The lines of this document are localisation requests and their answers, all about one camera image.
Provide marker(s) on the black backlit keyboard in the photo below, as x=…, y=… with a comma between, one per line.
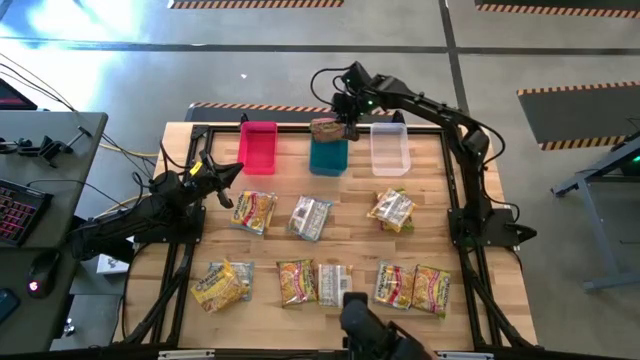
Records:
x=20, y=212

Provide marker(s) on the black frame post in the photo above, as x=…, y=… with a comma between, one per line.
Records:
x=244, y=119
x=398, y=117

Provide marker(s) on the yellow creamy chicken ramen pack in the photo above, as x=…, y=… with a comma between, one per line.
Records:
x=217, y=290
x=332, y=282
x=392, y=209

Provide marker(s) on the grey metal table legs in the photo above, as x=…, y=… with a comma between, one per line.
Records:
x=597, y=235

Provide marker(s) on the pink plastic bin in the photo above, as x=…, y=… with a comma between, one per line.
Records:
x=257, y=150

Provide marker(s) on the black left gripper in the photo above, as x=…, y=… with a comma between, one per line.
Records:
x=207, y=177

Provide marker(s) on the dark monitor corner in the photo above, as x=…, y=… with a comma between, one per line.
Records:
x=12, y=100

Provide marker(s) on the clear plastic bin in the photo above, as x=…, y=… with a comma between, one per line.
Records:
x=390, y=150

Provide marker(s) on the black aluminium table frame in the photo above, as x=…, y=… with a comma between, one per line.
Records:
x=292, y=128

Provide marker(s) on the black desk clamp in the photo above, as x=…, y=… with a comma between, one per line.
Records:
x=50, y=149

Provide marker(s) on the black computer mouse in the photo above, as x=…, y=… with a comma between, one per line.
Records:
x=42, y=272

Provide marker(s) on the grey desk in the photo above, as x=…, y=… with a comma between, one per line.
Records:
x=60, y=165

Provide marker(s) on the teal plastic bin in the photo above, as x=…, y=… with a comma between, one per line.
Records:
x=327, y=160

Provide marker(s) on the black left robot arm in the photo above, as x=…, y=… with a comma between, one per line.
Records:
x=150, y=207

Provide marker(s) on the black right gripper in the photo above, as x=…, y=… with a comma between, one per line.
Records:
x=346, y=109

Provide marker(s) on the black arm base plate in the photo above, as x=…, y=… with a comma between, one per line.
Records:
x=197, y=235
x=457, y=239

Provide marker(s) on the black phone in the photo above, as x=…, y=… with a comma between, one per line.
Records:
x=7, y=306

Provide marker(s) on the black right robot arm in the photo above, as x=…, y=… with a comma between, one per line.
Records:
x=435, y=111

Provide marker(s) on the black hazard striped floor mat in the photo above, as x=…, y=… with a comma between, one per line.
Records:
x=575, y=117
x=550, y=6
x=225, y=114
x=250, y=4

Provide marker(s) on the black device with green light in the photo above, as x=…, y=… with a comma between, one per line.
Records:
x=632, y=167

